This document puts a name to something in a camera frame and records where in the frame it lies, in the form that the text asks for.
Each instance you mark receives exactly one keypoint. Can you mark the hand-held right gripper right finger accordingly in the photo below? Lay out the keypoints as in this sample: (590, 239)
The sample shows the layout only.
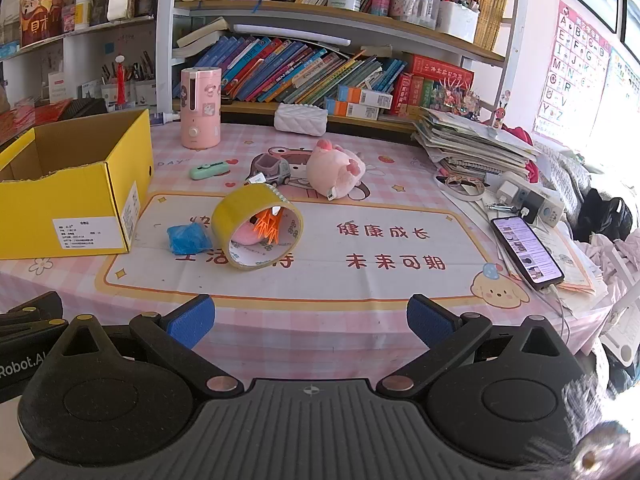
(431, 320)

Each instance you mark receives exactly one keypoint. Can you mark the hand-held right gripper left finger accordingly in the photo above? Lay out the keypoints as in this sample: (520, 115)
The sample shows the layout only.
(192, 317)

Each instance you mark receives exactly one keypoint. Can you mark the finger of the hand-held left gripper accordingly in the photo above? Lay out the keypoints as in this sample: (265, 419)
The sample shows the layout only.
(30, 329)
(35, 305)

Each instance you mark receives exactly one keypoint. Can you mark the blue plastic bag wad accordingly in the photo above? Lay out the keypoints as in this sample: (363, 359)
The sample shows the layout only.
(187, 239)

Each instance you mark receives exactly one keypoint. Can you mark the yellow tape roll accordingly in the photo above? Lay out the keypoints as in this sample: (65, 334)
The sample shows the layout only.
(225, 210)

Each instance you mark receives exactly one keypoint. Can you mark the yellow cardboard box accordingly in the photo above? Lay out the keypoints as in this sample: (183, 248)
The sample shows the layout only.
(75, 200)

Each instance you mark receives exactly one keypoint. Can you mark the orange spiky toy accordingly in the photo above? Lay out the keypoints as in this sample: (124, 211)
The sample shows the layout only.
(267, 227)

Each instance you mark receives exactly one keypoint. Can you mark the mint green clip tool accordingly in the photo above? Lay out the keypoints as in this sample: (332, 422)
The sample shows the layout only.
(207, 170)

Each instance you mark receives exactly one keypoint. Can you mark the white charger adapter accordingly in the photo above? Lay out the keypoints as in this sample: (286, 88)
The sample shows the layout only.
(509, 192)

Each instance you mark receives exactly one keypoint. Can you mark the purple toy cup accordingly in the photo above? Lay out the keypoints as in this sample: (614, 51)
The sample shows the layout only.
(270, 167)

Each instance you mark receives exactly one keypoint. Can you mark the pink plush pig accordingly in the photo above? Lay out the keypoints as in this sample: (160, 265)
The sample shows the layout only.
(330, 170)

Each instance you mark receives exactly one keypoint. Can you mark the pink checked tablecloth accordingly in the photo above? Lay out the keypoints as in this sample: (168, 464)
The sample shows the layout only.
(350, 270)

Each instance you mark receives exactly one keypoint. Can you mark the black smartphone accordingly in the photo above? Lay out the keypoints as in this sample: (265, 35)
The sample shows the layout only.
(527, 252)

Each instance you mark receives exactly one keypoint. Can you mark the grey power adapter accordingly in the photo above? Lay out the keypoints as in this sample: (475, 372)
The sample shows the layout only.
(542, 207)

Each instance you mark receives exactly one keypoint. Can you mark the stack of papers and notebooks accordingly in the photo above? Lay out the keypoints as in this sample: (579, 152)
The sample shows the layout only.
(465, 145)

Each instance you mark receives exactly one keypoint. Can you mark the red packets plastic bag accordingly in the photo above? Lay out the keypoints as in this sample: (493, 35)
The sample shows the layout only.
(30, 115)

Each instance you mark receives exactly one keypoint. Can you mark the black bag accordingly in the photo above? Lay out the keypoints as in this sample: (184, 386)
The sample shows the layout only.
(602, 215)

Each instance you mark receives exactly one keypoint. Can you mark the black case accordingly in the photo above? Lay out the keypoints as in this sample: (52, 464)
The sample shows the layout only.
(82, 107)

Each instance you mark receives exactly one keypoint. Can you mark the pink tissue box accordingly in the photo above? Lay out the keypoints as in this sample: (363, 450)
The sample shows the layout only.
(200, 105)

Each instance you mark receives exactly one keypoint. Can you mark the red white small box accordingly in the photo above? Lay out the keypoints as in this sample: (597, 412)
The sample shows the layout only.
(57, 87)

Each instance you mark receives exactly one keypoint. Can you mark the colourful ornament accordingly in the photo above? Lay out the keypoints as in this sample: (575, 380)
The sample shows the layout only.
(457, 100)

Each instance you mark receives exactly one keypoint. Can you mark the orange white carton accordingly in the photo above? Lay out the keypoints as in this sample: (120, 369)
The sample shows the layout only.
(350, 110)
(365, 96)

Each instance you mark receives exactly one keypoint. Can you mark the white quilted pouch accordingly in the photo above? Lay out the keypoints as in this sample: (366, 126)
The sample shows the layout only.
(300, 119)

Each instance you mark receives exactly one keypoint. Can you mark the white pen organizer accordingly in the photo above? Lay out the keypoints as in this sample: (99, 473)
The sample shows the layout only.
(142, 92)

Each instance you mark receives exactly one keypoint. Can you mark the red tassel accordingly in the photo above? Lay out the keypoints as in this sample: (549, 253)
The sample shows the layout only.
(120, 85)

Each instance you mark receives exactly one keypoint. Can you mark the red thick dictionary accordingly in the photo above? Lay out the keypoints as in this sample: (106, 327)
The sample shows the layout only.
(440, 67)

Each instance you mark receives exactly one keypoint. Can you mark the row of blue books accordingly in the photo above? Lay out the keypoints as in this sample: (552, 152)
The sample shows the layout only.
(280, 70)

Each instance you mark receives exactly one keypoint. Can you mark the pink alphabet poster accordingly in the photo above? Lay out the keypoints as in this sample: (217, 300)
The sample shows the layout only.
(570, 75)

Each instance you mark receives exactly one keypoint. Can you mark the white cubby shelf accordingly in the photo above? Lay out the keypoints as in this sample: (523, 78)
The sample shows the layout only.
(100, 22)

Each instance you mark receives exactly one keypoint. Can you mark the red printed figure canister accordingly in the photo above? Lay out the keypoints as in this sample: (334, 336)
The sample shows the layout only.
(40, 15)

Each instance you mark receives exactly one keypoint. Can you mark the white bottle yellow label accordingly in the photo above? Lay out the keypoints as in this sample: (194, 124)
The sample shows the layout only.
(83, 12)

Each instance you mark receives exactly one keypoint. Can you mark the white marker holder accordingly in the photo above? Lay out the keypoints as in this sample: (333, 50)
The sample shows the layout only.
(457, 22)

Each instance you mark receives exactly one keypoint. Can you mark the white round jar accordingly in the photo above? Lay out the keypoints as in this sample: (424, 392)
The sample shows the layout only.
(345, 1)

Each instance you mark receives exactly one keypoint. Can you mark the white frame wooden bookshelf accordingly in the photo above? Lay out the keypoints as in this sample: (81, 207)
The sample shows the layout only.
(167, 35)

